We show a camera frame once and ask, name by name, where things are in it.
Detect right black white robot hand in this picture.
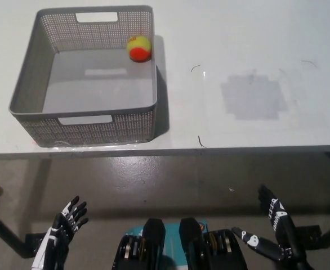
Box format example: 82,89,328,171
231,184,315,270

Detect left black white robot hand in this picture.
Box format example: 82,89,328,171
31,196,90,270

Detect yellow orange tennis ball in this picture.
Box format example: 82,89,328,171
126,34,152,62

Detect black floor plate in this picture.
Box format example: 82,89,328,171
25,232,52,255
290,224,323,251

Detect black metal table leg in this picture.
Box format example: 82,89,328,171
0,203,32,258

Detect grey perforated plastic basket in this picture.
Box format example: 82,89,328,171
8,4,158,147

